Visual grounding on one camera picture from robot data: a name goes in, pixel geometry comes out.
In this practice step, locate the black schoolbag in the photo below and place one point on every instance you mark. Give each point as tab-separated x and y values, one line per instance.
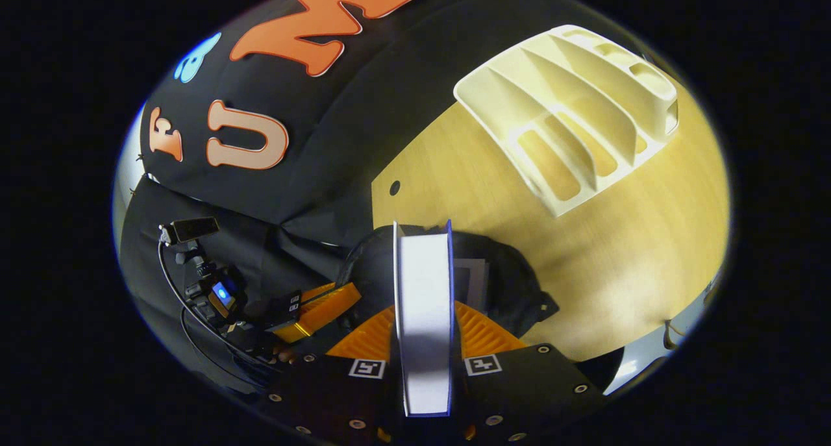
513	290

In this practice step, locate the cream plastic bookshelf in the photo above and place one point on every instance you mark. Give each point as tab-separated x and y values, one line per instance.
493	89

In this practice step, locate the blue cover book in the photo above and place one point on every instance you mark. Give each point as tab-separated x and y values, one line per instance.
425	303

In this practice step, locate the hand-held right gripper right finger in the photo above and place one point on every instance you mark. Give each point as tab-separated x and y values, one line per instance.
519	394

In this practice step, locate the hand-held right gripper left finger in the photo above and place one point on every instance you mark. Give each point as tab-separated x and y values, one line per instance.
337	397

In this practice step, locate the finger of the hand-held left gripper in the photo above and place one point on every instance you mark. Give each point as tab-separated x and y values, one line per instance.
324	306

